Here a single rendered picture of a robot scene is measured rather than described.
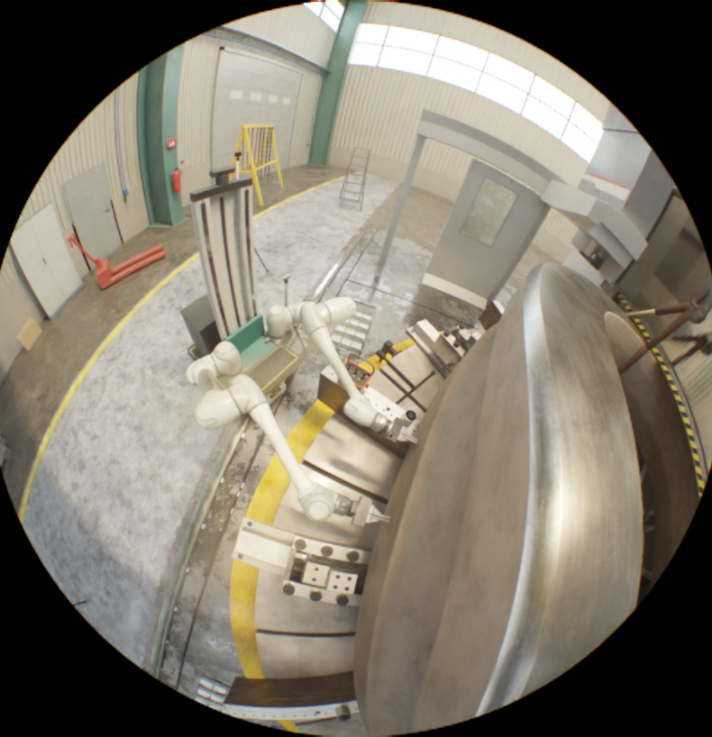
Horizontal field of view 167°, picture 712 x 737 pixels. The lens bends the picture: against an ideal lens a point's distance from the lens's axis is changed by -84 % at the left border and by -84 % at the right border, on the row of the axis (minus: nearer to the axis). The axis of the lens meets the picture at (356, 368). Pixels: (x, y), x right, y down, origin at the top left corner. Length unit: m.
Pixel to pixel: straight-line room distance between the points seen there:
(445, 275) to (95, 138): 7.65
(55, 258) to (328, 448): 5.68
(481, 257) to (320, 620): 4.71
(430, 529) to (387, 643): 0.51
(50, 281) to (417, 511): 6.08
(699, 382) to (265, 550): 4.38
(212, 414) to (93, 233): 5.95
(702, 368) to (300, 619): 4.45
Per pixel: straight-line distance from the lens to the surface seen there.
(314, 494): 0.86
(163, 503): 2.40
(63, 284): 5.95
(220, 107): 9.04
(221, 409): 1.07
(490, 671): 0.54
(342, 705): 1.91
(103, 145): 6.81
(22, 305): 6.32
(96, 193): 6.62
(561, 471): 0.51
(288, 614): 1.89
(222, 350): 1.61
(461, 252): 4.18
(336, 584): 1.27
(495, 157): 3.81
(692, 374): 3.82
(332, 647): 2.03
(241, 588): 2.22
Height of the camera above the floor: 2.05
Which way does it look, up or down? 53 degrees down
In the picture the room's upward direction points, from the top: 19 degrees clockwise
